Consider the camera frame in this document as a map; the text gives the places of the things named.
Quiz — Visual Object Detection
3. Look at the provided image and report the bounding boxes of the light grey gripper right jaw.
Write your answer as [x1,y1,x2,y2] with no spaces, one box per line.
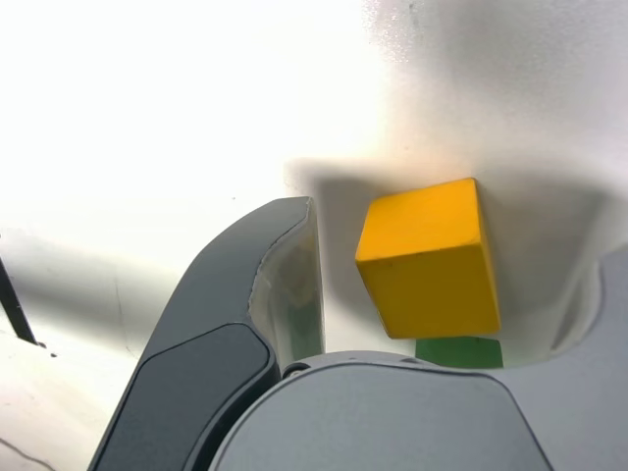
[209,246,628,471]

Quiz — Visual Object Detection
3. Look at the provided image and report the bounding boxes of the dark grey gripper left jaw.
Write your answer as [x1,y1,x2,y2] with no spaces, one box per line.
[91,195,327,471]

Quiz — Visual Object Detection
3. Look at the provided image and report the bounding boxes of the green cube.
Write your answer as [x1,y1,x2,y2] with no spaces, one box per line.
[414,336,504,371]

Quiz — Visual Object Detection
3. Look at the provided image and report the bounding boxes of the yellow cube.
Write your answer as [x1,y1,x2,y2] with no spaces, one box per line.
[354,177,502,340]

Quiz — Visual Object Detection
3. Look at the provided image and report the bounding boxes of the black tape strip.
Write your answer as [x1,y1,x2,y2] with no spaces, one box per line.
[0,253,40,344]

